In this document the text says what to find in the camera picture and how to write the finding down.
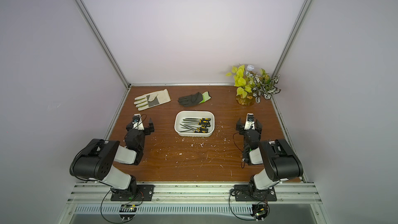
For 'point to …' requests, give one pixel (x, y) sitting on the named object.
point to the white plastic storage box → (194, 123)
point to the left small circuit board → (127, 208)
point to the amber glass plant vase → (247, 101)
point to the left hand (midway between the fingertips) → (143, 118)
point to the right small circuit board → (259, 211)
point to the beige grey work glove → (151, 99)
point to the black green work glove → (194, 99)
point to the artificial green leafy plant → (260, 85)
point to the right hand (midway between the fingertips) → (250, 117)
